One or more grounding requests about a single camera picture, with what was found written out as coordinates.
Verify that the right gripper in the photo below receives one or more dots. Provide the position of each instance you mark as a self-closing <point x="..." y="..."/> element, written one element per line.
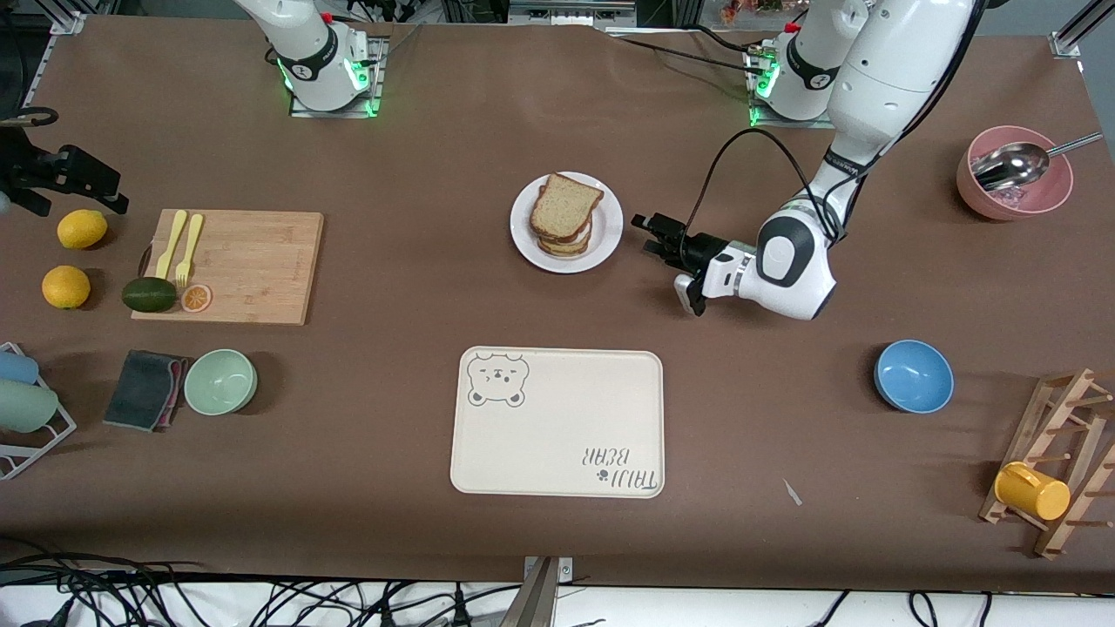
<point x="42" y="168"/>

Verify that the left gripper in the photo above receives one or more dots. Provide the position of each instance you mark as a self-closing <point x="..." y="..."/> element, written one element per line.
<point x="698" y="248"/>

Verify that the white round plate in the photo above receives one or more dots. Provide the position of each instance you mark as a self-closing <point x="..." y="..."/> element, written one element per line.
<point x="610" y="226"/>

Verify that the brown bread slice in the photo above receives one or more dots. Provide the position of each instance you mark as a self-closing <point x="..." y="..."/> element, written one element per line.
<point x="564" y="205"/>

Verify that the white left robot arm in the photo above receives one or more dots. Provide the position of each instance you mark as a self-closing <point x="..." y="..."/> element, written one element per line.
<point x="897" y="70"/>

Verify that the sandwich base bread slice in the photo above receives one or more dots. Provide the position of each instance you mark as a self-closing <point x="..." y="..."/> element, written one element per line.
<point x="562" y="248"/>

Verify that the yellow lemon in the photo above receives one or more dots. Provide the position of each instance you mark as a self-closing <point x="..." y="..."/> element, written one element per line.
<point x="82" y="228"/>
<point x="66" y="286"/>

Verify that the yellow plastic knife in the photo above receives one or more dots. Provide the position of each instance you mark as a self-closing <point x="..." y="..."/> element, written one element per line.
<point x="172" y="235"/>

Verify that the fried egg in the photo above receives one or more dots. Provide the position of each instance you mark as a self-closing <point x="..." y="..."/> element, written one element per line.
<point x="578" y="234"/>

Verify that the yellow plastic fork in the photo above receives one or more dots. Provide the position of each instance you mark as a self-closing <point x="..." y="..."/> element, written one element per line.
<point x="190" y="239"/>

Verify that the green avocado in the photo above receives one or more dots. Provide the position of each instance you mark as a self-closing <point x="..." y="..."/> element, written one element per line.
<point x="148" y="294"/>

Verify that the orange slice toy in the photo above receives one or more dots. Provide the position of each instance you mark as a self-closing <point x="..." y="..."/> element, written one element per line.
<point x="195" y="299"/>

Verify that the bamboo cutting board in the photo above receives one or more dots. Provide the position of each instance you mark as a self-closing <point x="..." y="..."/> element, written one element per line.
<point x="253" y="266"/>

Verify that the light blue cup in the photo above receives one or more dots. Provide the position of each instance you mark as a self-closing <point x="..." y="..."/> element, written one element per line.
<point x="17" y="367"/>

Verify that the cream bear print tray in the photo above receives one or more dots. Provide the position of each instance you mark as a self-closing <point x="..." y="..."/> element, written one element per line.
<point x="566" y="418"/>

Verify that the folded grey cloth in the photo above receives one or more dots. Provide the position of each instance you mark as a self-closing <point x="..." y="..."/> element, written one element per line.
<point x="139" y="390"/>

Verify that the mint green bowl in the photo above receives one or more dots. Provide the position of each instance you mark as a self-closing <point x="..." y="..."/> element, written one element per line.
<point x="219" y="381"/>

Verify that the sage green cup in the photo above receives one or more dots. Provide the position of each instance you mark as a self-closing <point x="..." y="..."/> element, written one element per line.
<point x="26" y="406"/>

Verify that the small white paper scrap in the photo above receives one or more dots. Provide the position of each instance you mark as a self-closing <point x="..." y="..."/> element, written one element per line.
<point x="791" y="492"/>

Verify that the blue bowl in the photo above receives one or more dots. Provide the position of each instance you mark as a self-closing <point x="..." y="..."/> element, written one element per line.
<point x="913" y="376"/>

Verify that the pink bowl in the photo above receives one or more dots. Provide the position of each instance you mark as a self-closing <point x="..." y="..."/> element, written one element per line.
<point x="976" y="205"/>

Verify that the clear ice pieces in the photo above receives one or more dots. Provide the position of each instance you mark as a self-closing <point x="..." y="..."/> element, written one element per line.
<point x="1010" y="198"/>

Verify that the metal scoop spoon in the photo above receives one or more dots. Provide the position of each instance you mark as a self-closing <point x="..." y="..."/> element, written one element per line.
<point x="1015" y="164"/>

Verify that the wooden cup rack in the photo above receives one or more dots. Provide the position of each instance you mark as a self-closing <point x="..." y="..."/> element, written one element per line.
<point x="1058" y="409"/>

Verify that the yellow mug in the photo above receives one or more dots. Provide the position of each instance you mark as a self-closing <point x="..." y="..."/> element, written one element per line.
<point x="1032" y="492"/>

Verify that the aluminium frame post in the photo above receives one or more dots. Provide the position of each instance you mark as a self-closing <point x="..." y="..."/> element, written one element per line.
<point x="1067" y="42"/>
<point x="65" y="22"/>

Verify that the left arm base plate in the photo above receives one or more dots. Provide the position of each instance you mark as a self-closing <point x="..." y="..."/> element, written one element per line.
<point x="797" y="124"/>

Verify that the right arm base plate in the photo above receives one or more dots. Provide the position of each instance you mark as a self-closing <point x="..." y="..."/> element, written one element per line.
<point x="376" y="83"/>

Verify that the metal table edge bracket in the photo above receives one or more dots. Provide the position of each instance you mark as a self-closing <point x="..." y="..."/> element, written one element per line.
<point x="540" y="601"/>

